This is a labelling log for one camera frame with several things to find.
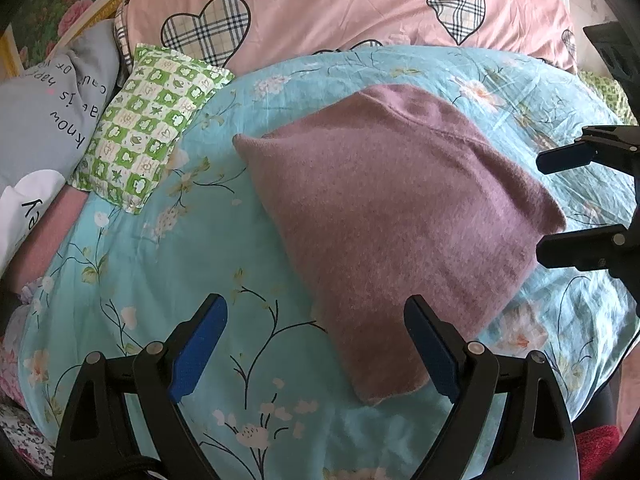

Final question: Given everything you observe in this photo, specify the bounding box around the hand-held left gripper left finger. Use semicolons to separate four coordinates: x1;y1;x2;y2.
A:
54;294;229;480

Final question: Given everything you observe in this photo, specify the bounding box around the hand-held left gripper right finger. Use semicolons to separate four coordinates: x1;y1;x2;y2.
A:
404;295;581;480

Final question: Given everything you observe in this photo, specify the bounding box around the black plastic frame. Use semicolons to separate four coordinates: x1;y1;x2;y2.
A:
583;22;640;82

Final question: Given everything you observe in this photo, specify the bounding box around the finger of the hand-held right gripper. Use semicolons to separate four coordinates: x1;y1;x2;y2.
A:
536;125;640;177
536;222;640;318

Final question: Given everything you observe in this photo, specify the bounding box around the floral bed sheet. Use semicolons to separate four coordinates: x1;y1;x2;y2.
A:
0;332;57;477

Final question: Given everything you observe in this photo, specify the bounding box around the grey and white printed pillow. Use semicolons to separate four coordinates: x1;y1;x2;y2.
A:
0;20;123;273

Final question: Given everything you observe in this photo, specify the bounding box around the floral painted headboard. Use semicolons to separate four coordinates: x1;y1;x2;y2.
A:
0;0;176;78

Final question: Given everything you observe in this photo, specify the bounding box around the red cloth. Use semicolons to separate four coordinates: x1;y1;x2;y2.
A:
574;424;627;480

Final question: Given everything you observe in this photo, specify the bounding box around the mauve knit sweater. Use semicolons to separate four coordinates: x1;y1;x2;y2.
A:
232;84;568;407

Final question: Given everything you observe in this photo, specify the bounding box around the green patterned cloth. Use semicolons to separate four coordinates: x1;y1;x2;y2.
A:
579;71;640;127

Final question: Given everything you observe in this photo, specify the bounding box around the pink pillow with plaid hearts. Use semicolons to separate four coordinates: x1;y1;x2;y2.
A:
122;0;578;78

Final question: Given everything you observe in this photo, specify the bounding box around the turquoise floral blanket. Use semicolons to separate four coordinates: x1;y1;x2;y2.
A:
20;44;640;480

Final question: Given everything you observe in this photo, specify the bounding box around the plain pink pillow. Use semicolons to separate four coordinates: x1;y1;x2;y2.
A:
7;187;93;296

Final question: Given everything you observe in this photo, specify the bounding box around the green checked pillow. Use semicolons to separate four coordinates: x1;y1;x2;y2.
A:
70;42;236;216

